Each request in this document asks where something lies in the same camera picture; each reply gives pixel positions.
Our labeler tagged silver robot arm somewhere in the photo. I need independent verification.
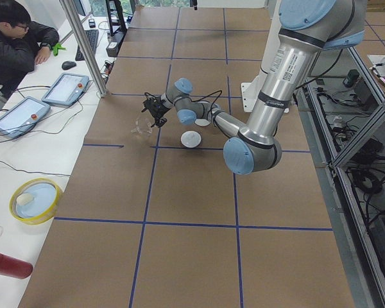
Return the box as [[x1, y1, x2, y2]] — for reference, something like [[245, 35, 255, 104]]
[[142, 78, 244, 137], [223, 1, 368, 175]]

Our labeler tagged black keyboard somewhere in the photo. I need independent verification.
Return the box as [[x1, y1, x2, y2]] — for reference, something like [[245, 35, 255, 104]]
[[74, 29, 100, 62]]

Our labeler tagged red cylindrical bottle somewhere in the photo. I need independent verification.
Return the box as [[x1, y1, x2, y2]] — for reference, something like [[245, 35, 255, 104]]
[[0, 253, 33, 279]]

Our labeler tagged far teach pendant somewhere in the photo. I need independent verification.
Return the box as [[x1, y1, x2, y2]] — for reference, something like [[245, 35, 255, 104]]
[[41, 73, 89, 107]]

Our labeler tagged black computer mouse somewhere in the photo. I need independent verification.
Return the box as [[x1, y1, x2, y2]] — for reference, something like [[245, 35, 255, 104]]
[[61, 61, 77, 71]]

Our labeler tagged near teach pendant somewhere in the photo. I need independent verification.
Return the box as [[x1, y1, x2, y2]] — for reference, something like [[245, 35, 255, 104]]
[[0, 96, 51, 139]]

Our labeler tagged black device box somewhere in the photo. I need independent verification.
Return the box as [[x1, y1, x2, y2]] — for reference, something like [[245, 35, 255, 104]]
[[106, 31, 124, 58]]

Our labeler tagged seated person in black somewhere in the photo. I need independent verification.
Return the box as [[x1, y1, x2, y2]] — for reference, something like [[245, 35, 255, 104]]
[[0, 1, 59, 99]]

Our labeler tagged teach pendant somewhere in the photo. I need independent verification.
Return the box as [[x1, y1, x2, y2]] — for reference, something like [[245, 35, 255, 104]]
[[0, 96, 51, 139], [41, 73, 89, 107]]

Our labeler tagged aluminium frame post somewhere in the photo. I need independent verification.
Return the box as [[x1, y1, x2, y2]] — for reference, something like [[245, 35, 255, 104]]
[[60, 0, 107, 98]]

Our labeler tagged green plastic toy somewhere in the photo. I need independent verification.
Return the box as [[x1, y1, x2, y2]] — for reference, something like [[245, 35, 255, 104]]
[[53, 42, 66, 56]]

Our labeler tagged yellow rimmed bowl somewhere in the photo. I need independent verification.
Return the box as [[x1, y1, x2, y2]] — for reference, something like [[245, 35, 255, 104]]
[[9, 178, 64, 225]]

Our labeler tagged clear plastic funnel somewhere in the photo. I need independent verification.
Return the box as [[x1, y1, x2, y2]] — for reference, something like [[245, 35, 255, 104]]
[[131, 115, 153, 137]]

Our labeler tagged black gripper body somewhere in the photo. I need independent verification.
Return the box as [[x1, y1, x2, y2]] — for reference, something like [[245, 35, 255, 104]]
[[151, 100, 167, 119]]

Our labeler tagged white ceramic lid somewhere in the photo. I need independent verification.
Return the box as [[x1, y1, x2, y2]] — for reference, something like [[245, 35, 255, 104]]
[[180, 131, 201, 148]]

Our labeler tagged white enamel mug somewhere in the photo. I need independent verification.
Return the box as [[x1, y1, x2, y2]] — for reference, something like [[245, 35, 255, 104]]
[[194, 119, 210, 126]]

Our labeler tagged aluminium side rack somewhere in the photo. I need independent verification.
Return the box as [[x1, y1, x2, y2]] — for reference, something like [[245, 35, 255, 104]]
[[295, 48, 385, 307]]

